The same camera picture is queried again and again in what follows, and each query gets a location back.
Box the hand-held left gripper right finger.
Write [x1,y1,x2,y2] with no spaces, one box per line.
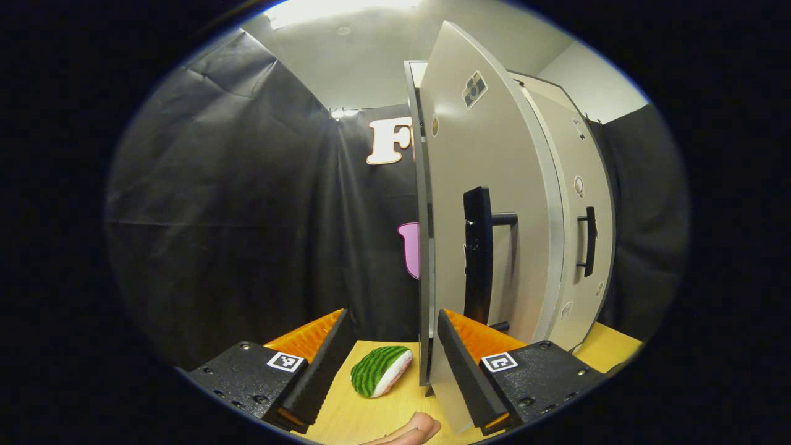
[437,309,607,436]

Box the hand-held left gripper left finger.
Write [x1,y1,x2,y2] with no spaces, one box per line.
[185,309,357,434]

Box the grey shoe cabinet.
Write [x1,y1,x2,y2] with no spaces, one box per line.
[405,20,617,433]

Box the camera sticker cabinet door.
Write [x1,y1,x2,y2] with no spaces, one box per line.
[419,20,567,433]

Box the black cat sticker cabinet door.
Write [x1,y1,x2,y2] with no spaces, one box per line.
[513,73,617,353]

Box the watermelon slice toy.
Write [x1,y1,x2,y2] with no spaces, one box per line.
[350,346,413,398]

